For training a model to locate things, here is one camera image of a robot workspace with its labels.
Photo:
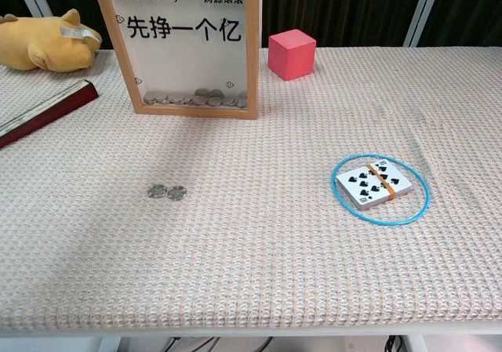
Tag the pink woven table cloth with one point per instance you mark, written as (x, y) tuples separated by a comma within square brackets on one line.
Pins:
[(251, 250)]

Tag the black pleated curtain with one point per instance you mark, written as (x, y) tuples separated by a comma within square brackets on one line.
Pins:
[(353, 7)]

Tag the white plush label tag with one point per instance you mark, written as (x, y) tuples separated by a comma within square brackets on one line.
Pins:
[(78, 33)]

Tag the playing card deck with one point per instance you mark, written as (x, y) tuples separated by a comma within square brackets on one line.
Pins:
[(364, 185)]

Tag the red cube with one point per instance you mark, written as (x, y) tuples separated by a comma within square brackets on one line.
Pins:
[(292, 54)]

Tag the orange rubber band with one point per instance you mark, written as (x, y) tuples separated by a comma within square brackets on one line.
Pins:
[(382, 181)]

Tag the dark red folded fan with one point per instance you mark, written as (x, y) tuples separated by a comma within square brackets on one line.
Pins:
[(51, 111)]

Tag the yellow plush toy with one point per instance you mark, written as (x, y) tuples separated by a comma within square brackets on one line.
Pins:
[(39, 42)]

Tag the wooden glass money box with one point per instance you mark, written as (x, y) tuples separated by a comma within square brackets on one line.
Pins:
[(188, 66)]

